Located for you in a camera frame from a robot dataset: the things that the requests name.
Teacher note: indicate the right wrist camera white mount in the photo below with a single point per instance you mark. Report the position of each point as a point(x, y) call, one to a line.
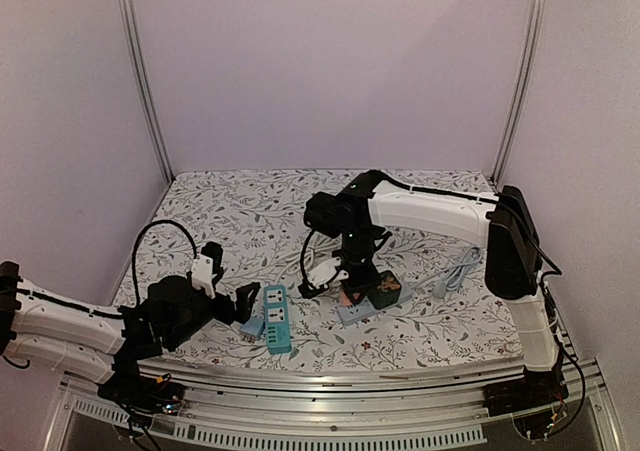
point(319, 279)

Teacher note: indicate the small blue cube adapter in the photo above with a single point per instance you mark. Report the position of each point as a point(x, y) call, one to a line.
point(253, 329)

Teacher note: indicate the aluminium frame post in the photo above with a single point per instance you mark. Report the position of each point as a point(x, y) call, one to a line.
point(526, 64)
point(138, 65)

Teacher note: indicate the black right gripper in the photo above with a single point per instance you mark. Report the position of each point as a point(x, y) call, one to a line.
point(357, 275)

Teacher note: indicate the pink cube adapter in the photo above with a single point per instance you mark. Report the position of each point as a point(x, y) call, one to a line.
point(344, 300)

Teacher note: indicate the right aluminium frame post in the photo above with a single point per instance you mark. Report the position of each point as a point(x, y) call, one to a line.
point(526, 64)

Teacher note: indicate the aluminium front rail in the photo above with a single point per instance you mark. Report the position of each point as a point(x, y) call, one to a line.
point(438, 408)

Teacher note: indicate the light blue power strip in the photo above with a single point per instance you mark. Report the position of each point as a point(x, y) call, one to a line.
point(350, 315)

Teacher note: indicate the dark green cube socket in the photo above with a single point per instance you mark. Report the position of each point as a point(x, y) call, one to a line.
point(387, 292)

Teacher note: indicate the left aluminium frame post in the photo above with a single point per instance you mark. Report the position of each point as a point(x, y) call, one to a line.
point(138, 65)

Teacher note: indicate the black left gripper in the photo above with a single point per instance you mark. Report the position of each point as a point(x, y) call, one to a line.
point(241, 309)

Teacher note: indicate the teal power strip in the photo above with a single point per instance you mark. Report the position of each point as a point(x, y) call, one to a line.
point(276, 317)

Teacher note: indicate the floral tablecloth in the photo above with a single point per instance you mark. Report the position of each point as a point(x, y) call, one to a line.
point(257, 218)

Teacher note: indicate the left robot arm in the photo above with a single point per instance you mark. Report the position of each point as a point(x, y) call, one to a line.
point(103, 344)

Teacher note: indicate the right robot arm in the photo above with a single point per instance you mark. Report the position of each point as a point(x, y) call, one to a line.
point(362, 214)

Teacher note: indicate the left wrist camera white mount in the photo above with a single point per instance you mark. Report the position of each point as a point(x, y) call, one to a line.
point(206, 270)

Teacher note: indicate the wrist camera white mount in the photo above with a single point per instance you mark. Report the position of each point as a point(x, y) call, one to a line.
point(319, 279)
point(206, 270)

